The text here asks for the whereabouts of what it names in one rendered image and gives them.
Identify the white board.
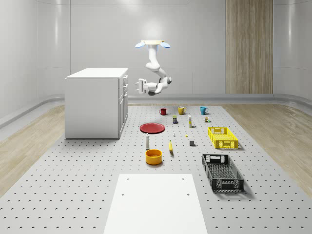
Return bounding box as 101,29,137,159
103,174,208,234

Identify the red plate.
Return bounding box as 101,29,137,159
139,122,166,135

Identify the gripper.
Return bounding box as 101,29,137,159
135,78,148,95

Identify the white cabinet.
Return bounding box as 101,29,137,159
64,67,129,140

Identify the yellow bowl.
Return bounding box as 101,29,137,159
145,149,163,166

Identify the yellow basket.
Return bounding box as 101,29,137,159
207,126,239,150

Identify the dark grey basket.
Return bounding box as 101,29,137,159
201,154,245,194

